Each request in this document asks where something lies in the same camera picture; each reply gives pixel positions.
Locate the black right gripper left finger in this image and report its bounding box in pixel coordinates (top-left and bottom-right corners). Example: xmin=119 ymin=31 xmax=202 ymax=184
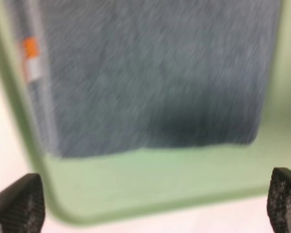
xmin=0 ymin=173 xmax=45 ymax=233

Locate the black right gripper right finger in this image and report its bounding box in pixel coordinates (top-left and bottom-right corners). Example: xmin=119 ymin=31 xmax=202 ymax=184
xmin=267 ymin=167 xmax=291 ymax=233

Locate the grey towel with orange stripe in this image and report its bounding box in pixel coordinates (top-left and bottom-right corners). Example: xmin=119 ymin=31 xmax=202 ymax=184
xmin=5 ymin=0 xmax=280 ymax=158

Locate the light green plastic tray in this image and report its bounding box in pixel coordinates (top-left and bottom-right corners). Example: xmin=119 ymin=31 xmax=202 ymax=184
xmin=0 ymin=0 xmax=291 ymax=225

